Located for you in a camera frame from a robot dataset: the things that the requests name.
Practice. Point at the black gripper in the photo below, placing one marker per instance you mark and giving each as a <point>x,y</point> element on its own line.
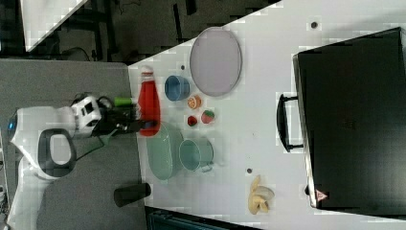
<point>120,120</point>

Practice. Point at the red ketchup bottle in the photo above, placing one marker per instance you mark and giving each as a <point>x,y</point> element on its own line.
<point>149,101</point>

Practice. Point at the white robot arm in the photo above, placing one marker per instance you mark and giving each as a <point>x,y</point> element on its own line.
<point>45,136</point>

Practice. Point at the green oval strainer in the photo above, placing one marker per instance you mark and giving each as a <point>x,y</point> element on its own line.
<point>163,151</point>

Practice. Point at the blue bowl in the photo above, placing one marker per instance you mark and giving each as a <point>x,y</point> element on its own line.
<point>177,88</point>

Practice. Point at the toy raspberry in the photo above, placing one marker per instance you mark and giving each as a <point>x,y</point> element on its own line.
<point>192,121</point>

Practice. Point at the teal cup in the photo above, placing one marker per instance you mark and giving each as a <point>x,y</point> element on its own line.
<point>196,154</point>

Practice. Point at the toy orange slice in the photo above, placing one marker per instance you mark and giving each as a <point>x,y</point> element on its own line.
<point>194,102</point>

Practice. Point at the black cylinder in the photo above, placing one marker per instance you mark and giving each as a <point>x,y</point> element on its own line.
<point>129,194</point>

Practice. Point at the toy strawberry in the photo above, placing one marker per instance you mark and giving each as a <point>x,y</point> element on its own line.
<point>207,117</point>

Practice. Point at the lilac round plate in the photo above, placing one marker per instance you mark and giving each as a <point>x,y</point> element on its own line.
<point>215,62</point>

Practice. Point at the peeled toy banana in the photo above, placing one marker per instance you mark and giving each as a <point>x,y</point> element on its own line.
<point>259,197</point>

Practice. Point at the silver toaster oven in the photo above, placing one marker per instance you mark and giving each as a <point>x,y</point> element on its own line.
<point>351,102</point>

